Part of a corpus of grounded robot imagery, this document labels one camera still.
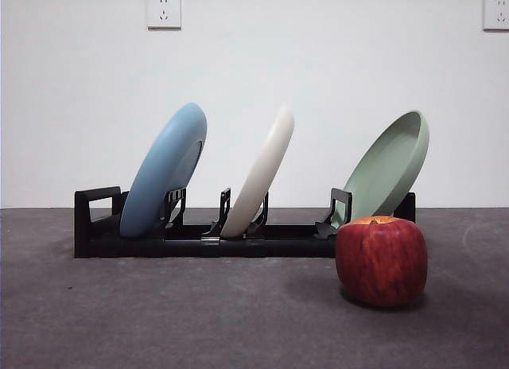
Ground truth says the blue round plate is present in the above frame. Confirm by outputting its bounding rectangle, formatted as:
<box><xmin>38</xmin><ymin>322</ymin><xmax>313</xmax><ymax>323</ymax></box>
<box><xmin>119</xmin><ymin>102</ymin><xmax>208</xmax><ymax>239</ymax></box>

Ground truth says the red apple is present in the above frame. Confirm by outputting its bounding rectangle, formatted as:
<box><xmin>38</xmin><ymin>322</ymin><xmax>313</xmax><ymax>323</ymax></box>
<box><xmin>335</xmin><ymin>215</ymin><xmax>429</xmax><ymax>309</ymax></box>

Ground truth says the white wall socket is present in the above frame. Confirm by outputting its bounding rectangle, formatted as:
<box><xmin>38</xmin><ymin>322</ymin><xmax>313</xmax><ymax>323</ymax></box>
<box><xmin>482</xmin><ymin>0</ymin><xmax>509</xmax><ymax>33</ymax></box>
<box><xmin>147</xmin><ymin>0</ymin><xmax>183</xmax><ymax>31</ymax></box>

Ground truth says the black plastic plate rack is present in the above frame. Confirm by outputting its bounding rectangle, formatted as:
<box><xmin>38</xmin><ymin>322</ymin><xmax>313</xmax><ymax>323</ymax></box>
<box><xmin>74</xmin><ymin>185</ymin><xmax>418</xmax><ymax>260</ymax></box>

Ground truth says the white round plate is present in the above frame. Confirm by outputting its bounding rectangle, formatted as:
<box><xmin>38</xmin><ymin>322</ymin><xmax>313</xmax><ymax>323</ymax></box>
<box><xmin>220</xmin><ymin>103</ymin><xmax>296</xmax><ymax>239</ymax></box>

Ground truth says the green round plate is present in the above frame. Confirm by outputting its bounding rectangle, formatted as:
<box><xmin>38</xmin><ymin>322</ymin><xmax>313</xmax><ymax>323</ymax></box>
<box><xmin>341</xmin><ymin>110</ymin><xmax>431</xmax><ymax>227</ymax></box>

